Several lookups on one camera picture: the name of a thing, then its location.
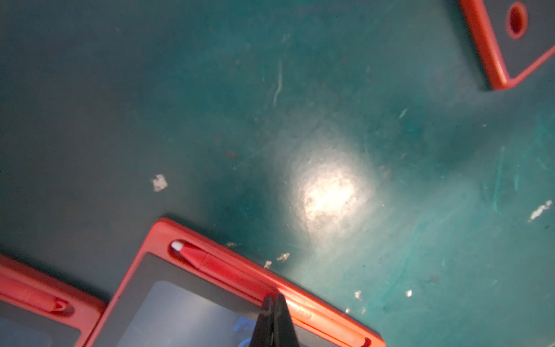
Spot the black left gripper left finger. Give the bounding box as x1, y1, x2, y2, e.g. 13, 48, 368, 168
249, 296, 273, 347

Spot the red tablet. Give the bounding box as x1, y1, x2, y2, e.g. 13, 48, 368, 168
88, 218, 384, 346
460, 0, 554, 90
1, 255, 106, 346

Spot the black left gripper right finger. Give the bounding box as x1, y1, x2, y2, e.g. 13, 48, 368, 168
273, 294, 300, 347

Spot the red stylus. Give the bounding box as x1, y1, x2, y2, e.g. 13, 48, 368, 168
170, 240, 377, 346
1, 276, 74, 315

